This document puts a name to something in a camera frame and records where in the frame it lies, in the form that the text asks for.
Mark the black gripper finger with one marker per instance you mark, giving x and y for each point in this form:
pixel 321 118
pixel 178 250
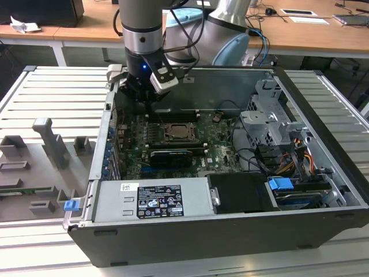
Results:
pixel 128 86
pixel 158 98

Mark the CPU with silver top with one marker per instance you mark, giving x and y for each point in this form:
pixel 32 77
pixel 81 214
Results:
pixel 181 131

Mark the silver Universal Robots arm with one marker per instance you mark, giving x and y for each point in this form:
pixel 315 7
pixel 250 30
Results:
pixel 141 17

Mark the black RAM slot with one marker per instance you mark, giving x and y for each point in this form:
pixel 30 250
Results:
pixel 161 144
pixel 178 118
pixel 201 150
pixel 178 113

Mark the CPU socket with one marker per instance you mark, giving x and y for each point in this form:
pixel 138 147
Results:
pixel 165 127

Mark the grey case latch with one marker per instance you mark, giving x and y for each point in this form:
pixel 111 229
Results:
pixel 113 72

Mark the black graphics card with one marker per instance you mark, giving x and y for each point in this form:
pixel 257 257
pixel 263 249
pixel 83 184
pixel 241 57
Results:
pixel 170 160

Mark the wooden desk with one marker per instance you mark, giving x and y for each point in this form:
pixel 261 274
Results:
pixel 95 26

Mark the green motherboard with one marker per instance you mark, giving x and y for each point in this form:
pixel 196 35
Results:
pixel 222 155

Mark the silver metal drive cage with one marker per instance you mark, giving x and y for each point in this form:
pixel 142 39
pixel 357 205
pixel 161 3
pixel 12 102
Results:
pixel 259 121

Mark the grey power supply unit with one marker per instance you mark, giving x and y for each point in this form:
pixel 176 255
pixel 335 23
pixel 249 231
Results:
pixel 115 202

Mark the black monitor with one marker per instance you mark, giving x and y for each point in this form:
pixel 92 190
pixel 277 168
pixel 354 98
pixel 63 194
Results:
pixel 43 11

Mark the crumpled white paper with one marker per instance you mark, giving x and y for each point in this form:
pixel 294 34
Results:
pixel 23 26

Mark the grey parts rack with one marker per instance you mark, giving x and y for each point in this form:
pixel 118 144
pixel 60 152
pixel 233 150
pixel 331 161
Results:
pixel 34 167

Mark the black plastic shroud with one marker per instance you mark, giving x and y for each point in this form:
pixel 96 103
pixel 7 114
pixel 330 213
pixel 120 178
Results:
pixel 242 193

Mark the blue case latch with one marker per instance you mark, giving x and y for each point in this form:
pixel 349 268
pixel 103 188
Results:
pixel 71 205

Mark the black computer mouse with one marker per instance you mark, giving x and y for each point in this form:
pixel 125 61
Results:
pixel 270 11

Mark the green RAM stick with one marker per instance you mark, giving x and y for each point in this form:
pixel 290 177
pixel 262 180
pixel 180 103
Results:
pixel 26 190

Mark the blue disk carrier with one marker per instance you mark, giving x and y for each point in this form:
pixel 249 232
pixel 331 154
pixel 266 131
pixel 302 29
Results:
pixel 279 183

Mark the open black PC case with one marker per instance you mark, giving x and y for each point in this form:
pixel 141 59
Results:
pixel 201 245

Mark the white paper sheet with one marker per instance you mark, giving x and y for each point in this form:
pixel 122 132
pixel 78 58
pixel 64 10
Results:
pixel 308 20

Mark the hard disk drive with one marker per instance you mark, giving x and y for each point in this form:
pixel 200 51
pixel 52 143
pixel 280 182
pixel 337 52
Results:
pixel 297 199

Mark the grey laptop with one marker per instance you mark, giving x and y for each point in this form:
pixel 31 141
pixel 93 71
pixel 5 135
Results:
pixel 353 20

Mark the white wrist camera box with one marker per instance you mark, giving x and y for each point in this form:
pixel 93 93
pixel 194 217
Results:
pixel 164 82

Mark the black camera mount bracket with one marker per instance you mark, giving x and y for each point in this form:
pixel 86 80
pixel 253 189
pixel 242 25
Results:
pixel 155 62

